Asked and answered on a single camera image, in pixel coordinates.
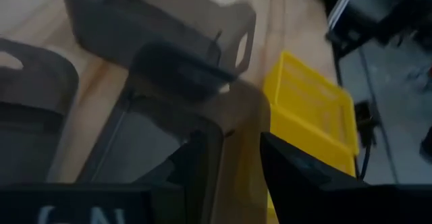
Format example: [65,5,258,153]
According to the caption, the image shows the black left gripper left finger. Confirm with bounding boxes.
[134,131,212,186]

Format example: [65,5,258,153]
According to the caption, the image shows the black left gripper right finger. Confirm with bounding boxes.
[259,131,375,224]

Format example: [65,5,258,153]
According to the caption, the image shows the grey translucent plastic basket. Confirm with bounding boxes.
[0,37,80,185]
[58,0,257,83]
[76,40,271,224]

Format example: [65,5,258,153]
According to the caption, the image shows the yellow slotted plastic basket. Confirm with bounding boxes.
[262,50,360,224]

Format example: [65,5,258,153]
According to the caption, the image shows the black metal table frame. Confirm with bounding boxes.
[323,0,432,60]

